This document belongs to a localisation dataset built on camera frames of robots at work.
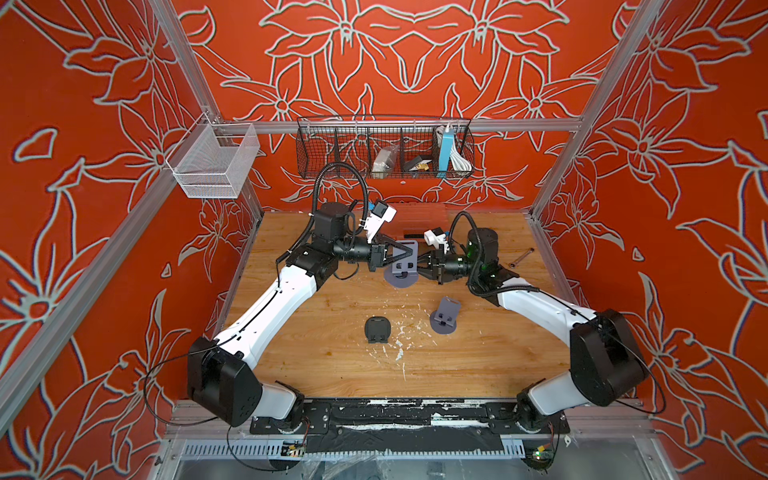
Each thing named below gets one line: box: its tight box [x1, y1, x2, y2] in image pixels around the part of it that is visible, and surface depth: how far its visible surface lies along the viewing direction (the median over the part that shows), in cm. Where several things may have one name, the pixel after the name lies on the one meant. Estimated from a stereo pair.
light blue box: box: [436, 131, 455, 178], surface depth 90 cm
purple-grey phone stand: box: [384, 240, 419, 289], surface depth 68 cm
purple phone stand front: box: [430, 296, 461, 334], surface depth 87 cm
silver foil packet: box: [372, 145, 399, 179], surface depth 93 cm
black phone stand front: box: [364, 316, 391, 344], surface depth 90 cm
